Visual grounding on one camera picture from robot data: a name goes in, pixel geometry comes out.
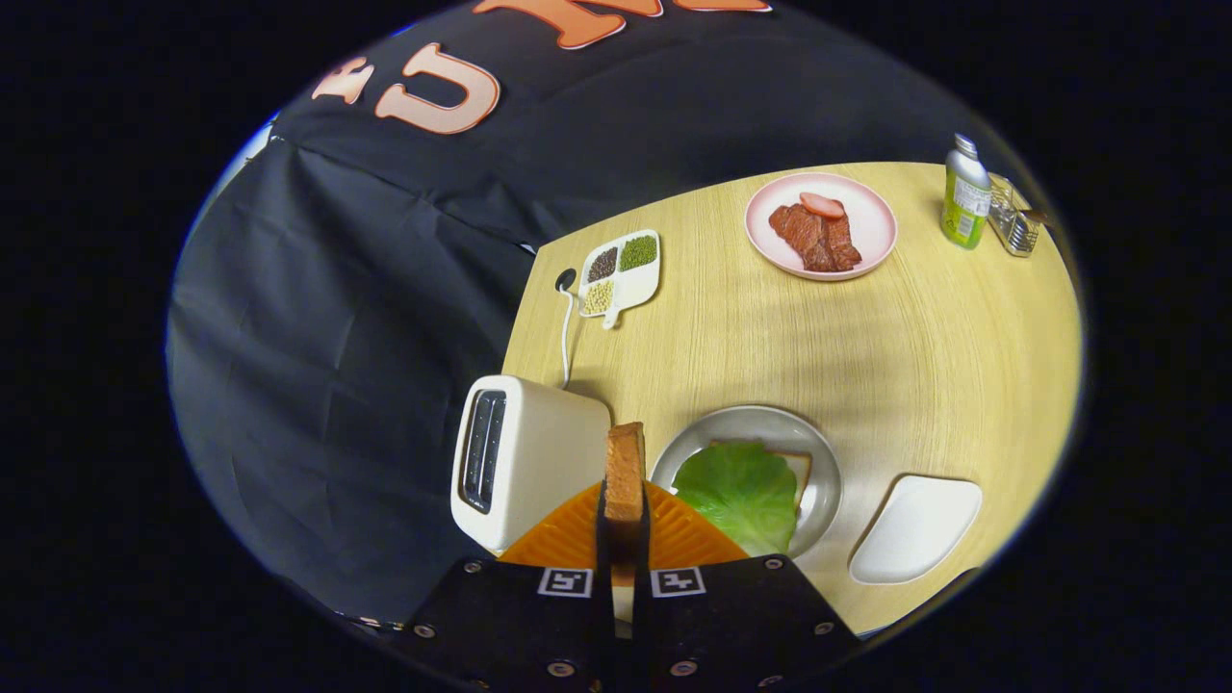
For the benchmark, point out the red cooked meat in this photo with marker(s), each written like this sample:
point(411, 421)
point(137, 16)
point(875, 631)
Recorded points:
point(818, 241)

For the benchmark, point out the grey round plate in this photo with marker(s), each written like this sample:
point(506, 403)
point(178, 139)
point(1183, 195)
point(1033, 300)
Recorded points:
point(770, 423)

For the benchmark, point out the pink sausage slice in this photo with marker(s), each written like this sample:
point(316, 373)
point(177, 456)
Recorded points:
point(823, 204)

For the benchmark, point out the pink plate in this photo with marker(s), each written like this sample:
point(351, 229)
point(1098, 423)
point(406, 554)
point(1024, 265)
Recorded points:
point(871, 226)

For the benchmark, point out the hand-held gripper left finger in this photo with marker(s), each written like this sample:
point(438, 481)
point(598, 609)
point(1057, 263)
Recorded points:
point(604, 616)

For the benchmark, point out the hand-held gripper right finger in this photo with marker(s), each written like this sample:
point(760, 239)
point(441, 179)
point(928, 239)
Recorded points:
point(641, 616)

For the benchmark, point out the white divided bean tray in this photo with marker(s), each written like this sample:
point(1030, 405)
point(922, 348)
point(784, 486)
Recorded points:
point(635, 289)

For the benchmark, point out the green label drink bottle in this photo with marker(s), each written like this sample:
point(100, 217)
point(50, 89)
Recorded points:
point(965, 202)

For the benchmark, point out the white bread slice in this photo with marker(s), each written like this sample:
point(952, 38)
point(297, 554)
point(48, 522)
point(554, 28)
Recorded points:
point(801, 472)
point(626, 472)

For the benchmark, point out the white toaster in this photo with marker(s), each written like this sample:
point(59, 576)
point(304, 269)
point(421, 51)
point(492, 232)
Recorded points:
point(549, 452)

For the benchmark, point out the small white dish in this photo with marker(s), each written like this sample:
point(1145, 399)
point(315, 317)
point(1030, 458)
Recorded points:
point(914, 529)

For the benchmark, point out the green lettuce leaf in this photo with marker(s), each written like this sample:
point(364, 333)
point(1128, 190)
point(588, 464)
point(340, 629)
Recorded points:
point(736, 496)

